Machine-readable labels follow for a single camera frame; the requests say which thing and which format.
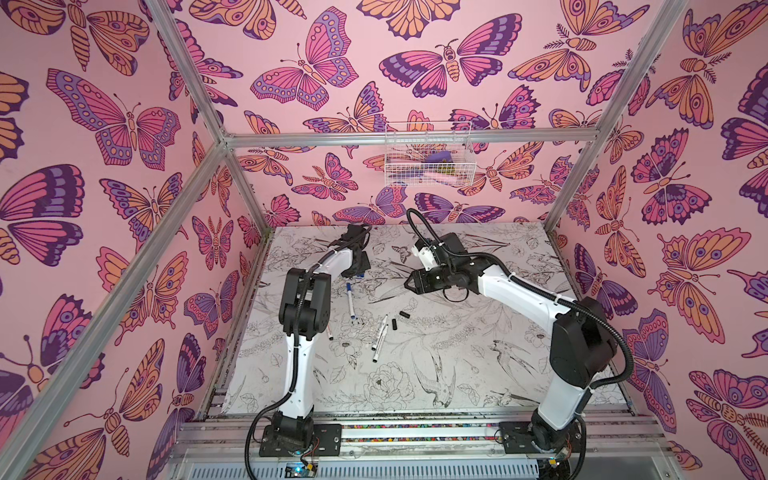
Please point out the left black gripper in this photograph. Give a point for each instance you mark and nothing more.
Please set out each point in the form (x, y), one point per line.
(367, 266)

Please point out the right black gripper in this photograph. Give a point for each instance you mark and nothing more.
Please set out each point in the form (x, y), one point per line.
(424, 281)

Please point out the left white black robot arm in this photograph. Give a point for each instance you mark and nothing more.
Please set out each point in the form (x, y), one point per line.
(304, 314)

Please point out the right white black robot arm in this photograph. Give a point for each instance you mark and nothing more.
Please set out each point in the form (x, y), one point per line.
(586, 352)

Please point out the small green circuit board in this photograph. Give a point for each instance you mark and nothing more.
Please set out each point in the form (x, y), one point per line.
(298, 470)

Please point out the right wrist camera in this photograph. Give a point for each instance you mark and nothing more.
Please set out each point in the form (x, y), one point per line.
(426, 257)

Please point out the white wire basket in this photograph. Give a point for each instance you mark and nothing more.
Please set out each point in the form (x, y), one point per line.
(428, 157)

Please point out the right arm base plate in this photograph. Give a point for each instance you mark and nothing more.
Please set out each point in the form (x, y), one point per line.
(521, 437)

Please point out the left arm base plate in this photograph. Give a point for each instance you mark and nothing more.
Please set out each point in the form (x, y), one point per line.
(323, 440)

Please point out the aluminium rail base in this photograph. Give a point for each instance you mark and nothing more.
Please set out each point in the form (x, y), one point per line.
(616, 446)

